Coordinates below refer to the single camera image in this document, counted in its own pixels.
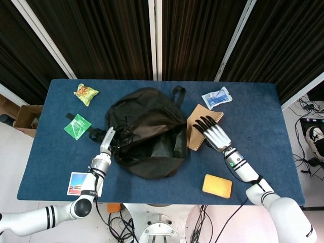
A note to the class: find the photo postcard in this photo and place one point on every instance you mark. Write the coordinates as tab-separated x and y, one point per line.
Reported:
74	183

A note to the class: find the cardboard box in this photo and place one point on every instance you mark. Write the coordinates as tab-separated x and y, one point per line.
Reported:
25	119

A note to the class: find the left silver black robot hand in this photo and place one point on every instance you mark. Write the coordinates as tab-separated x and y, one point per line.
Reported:
106	140

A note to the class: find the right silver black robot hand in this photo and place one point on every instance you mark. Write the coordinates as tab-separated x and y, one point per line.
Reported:
217	138

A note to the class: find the green flat packet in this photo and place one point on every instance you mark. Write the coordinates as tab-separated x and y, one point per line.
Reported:
78	126

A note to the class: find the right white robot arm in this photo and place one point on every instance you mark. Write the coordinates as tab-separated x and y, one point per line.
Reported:
278	207

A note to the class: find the white frame post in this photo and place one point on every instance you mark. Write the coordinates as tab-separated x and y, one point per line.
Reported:
301	95
45	38
235	38
155	38

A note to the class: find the orange block under table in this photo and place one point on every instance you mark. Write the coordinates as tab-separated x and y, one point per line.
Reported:
113	207

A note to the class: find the black fabric backpack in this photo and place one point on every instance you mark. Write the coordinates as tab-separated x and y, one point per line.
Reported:
152	114

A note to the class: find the blue white packet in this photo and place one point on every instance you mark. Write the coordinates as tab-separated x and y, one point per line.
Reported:
217	98

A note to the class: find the dark pleated curtain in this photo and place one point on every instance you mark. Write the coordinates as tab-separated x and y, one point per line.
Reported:
278	45
101	38
200	38
22	63

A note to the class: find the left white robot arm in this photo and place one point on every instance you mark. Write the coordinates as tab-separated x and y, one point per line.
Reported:
87	187

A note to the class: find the blue table cloth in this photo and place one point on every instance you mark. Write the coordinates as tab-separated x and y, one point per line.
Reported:
265	126

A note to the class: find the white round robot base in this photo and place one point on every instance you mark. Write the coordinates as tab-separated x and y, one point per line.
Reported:
159	227

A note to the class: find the brown spiral notebook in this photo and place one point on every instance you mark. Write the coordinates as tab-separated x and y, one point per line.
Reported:
193	138

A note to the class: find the yellow sponge block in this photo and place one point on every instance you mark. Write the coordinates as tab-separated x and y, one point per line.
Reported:
217	186

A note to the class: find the white black sneaker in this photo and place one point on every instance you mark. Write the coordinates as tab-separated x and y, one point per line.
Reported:
315	136

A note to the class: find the yellow snack packet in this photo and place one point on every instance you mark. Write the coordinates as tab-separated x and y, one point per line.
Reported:
86	94

